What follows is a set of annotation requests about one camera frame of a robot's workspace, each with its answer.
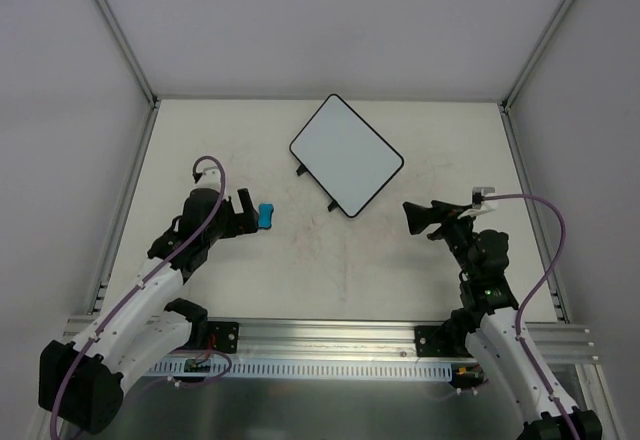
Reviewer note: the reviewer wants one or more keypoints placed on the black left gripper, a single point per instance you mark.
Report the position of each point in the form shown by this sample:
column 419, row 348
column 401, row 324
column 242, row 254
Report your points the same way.
column 239, row 218

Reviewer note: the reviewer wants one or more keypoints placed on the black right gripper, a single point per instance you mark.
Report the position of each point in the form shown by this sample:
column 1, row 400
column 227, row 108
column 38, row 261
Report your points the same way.
column 448, row 225

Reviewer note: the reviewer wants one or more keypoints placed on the blue whiteboard eraser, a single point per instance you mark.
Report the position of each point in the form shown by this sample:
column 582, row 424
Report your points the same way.
column 265, row 216

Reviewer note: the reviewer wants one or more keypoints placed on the black framed whiteboard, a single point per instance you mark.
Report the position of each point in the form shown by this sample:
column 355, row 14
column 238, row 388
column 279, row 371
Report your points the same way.
column 345, row 156

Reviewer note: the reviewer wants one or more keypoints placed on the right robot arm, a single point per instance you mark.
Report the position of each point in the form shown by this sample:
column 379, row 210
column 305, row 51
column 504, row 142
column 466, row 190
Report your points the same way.
column 489, row 326

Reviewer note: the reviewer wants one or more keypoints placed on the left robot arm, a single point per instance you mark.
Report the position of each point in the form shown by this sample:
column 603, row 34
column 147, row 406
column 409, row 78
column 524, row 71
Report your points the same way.
column 85, row 380

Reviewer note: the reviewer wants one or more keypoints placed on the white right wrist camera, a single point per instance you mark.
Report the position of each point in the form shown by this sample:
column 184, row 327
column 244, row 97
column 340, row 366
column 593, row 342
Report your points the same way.
column 480, row 202

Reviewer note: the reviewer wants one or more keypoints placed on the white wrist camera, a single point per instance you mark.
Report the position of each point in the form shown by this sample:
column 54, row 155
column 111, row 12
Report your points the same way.
column 209, row 178
column 480, row 202

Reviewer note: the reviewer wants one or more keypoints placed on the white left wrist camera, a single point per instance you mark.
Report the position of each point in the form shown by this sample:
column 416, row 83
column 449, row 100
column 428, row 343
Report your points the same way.
column 209, row 178

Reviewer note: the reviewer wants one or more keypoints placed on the right table edge rail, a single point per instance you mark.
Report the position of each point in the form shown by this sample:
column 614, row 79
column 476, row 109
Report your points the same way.
column 536, row 211

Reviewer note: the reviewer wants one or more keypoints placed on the table edge rail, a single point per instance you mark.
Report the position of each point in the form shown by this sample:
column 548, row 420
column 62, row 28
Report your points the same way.
column 536, row 211
column 113, row 239

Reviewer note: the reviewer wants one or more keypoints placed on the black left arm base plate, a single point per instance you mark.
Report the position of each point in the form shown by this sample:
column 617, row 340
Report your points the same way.
column 221, row 336

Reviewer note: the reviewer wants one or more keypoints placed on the aluminium front rail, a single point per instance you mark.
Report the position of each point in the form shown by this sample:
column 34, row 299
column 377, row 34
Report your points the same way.
column 378, row 341

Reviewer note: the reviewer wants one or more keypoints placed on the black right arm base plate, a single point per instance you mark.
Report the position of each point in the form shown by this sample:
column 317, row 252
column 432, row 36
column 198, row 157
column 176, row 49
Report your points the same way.
column 437, row 341

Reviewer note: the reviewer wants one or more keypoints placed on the white slotted cable duct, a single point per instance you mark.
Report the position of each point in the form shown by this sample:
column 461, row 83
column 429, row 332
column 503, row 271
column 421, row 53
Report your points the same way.
column 254, row 368

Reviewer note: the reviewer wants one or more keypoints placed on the left table edge rail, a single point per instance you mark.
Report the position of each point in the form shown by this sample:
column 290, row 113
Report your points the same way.
column 113, row 239

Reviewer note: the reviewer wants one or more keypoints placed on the right aluminium frame post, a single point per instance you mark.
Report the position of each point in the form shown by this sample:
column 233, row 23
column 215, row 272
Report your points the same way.
column 541, row 45

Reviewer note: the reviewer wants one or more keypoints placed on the aluminium frame post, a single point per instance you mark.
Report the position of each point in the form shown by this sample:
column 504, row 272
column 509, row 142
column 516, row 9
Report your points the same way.
column 541, row 45
column 123, row 45

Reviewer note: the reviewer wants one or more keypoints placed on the left aluminium frame post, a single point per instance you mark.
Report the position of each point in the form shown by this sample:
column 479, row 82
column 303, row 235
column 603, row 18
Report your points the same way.
column 123, row 45

